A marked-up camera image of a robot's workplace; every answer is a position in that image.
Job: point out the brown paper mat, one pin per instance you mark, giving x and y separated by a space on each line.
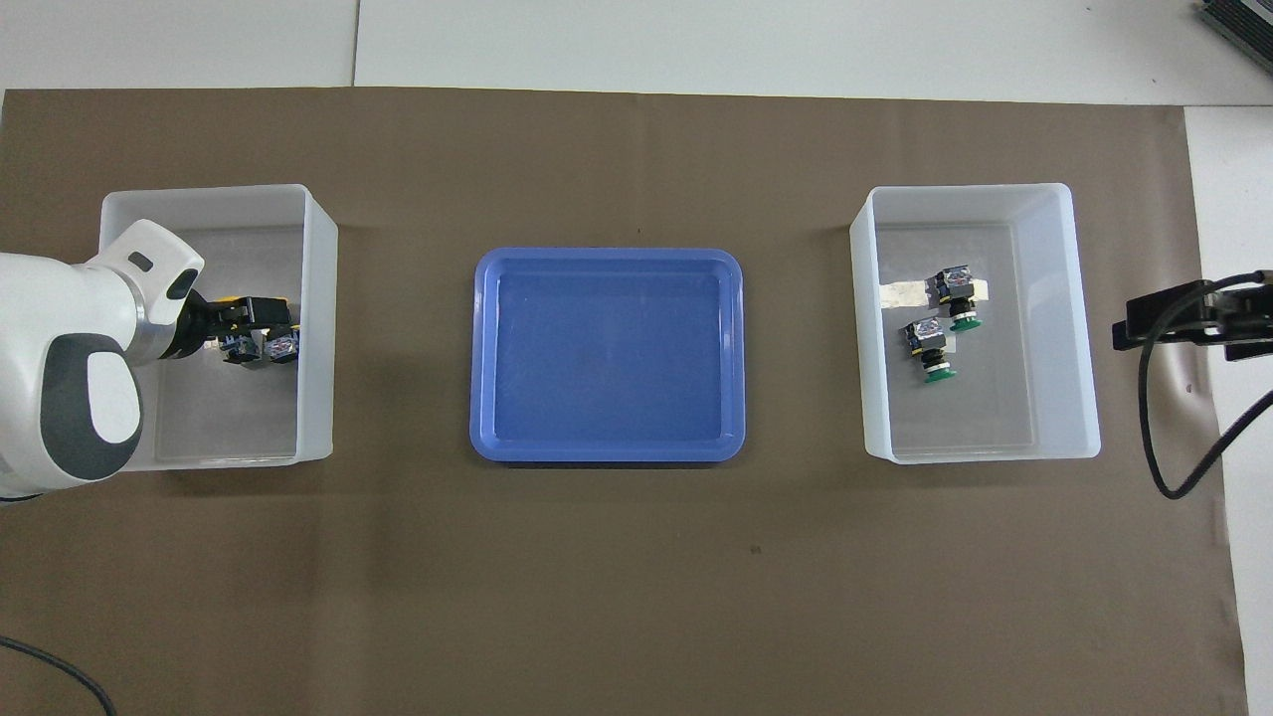
617 577

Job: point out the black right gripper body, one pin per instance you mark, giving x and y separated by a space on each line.
1243 308

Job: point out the grey ribbed metal device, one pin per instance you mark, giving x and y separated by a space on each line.
1243 25

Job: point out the green push button switch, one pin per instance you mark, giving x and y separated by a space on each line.
929 348
957 293

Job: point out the yellow push button switch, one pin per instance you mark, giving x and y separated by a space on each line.
242 350
281 347

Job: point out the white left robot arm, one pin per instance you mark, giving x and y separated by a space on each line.
60 368

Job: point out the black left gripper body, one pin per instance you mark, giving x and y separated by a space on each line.
209 323

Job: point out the translucent white plastic box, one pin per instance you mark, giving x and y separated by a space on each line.
1064 398
249 418

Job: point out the blue plastic tray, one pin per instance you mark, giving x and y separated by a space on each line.
607 358

